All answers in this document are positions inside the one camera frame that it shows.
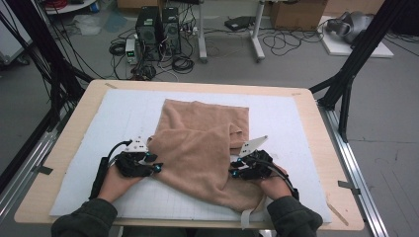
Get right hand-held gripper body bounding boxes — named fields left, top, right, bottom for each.
left=236, top=135, right=284, bottom=182

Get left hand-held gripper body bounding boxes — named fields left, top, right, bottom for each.
left=114, top=135, right=156, bottom=179

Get beige towel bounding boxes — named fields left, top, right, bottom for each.
left=146, top=98, right=269, bottom=213

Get person's right hand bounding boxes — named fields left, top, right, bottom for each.
left=256, top=166, right=294, bottom=201

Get person's left hand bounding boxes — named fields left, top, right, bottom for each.
left=97, top=164, right=146, bottom=203

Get white cloth strip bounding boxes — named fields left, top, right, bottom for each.
left=239, top=207, right=253, bottom=231

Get white grid mat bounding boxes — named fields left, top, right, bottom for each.
left=48, top=88, right=333, bottom=223

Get black tape piece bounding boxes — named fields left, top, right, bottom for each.
left=34, top=165, right=54, bottom=176

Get white power supply unit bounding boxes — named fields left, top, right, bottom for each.
left=125, top=39, right=139, bottom=65

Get large black computer tower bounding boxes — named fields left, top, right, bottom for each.
left=135, top=6, right=163, bottom=62

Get slim black computer tower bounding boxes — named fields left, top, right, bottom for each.
left=161, top=7, right=183, bottom=55

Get white floor board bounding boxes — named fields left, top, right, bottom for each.
left=317, top=15, right=395, bottom=59

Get black flat device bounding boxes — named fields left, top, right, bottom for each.
left=223, top=15, right=257, bottom=33

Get clear plastic bag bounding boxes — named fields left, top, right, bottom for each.
left=72, top=14, right=103, bottom=37

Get brown cardboard box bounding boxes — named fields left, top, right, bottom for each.
left=270, top=0, right=329, bottom=32

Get white round table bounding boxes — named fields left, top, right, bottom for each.
left=42, top=0, right=99, bottom=16

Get grey rounded device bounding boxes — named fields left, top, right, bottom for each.
left=325, top=11, right=376, bottom=44

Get right hand-held gripper black cable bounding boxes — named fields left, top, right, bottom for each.
left=250, top=157, right=300, bottom=201

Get hand-held gripper black cable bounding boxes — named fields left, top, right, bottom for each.
left=250, top=157, right=300, bottom=201
left=88, top=139, right=133, bottom=200

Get left hand-held gripper black cable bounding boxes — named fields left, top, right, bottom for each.
left=88, top=139, right=133, bottom=200

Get aluminium rail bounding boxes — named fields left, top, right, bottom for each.
left=317, top=102, right=390, bottom=237
left=0, top=108, right=73, bottom=225

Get coiled black cable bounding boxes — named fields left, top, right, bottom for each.
left=171, top=54, right=196, bottom=75

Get white desk frame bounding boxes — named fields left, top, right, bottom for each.
left=197, top=0, right=267, bottom=64

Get loose black floor cables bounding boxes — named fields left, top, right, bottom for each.
left=261, top=28, right=326, bottom=57

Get black metal frame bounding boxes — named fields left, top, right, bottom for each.
left=308, top=0, right=419, bottom=143
left=0, top=0, right=95, bottom=132

